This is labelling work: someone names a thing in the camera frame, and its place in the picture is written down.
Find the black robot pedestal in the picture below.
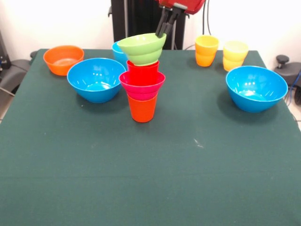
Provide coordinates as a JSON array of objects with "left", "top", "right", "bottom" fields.
[{"left": 108, "top": 0, "right": 191, "bottom": 50}]

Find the pink bowl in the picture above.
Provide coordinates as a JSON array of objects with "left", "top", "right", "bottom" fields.
[{"left": 118, "top": 70, "right": 166, "bottom": 102}]

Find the orange bowl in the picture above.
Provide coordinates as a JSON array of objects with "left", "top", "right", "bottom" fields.
[{"left": 43, "top": 45, "right": 85, "bottom": 76}]

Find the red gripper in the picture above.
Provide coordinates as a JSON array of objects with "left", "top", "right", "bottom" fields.
[{"left": 155, "top": 0, "right": 205, "bottom": 38}]

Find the black hanging cable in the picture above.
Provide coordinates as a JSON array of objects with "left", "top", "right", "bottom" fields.
[{"left": 202, "top": 0, "right": 214, "bottom": 40}]

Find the light orange cup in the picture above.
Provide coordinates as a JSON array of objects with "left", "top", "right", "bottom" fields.
[{"left": 194, "top": 34, "right": 220, "bottom": 68}]

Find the green bowl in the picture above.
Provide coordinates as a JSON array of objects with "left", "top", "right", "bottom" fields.
[{"left": 117, "top": 32, "right": 167, "bottom": 67}]

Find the dark green tablecloth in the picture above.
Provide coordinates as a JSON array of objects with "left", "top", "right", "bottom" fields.
[{"left": 0, "top": 48, "right": 301, "bottom": 226}]

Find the yellow cup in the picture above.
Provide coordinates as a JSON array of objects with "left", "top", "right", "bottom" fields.
[{"left": 222, "top": 40, "right": 249, "bottom": 72}]

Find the red cup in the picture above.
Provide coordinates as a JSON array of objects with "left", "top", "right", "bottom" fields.
[{"left": 127, "top": 60, "right": 160, "bottom": 86}]

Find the large blue bowl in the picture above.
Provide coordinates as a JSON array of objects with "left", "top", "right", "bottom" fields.
[
  {"left": 225, "top": 65, "right": 289, "bottom": 113},
  {"left": 67, "top": 57, "right": 127, "bottom": 104}
]

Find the blue cup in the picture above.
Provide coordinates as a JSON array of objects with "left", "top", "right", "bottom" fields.
[{"left": 111, "top": 41, "right": 129, "bottom": 71}]

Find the grey pedestal foot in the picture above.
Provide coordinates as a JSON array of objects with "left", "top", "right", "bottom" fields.
[
  {"left": 0, "top": 50, "right": 38, "bottom": 95},
  {"left": 274, "top": 55, "right": 301, "bottom": 87}
]

